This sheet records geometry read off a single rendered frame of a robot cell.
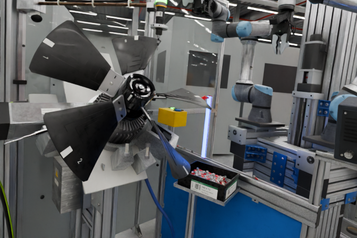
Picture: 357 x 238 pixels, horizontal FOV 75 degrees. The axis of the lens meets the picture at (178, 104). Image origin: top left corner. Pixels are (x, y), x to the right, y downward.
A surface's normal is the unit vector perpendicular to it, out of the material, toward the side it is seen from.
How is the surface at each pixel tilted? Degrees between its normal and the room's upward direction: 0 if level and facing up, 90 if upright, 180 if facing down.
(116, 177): 50
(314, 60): 90
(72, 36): 73
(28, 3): 90
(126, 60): 55
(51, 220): 90
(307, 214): 90
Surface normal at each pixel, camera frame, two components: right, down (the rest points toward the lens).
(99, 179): 0.56, -0.53
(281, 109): 0.25, 0.12
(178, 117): 0.66, 0.14
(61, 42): 0.36, -0.11
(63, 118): 0.78, -0.12
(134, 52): -0.11, -0.57
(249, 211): -0.75, 0.00
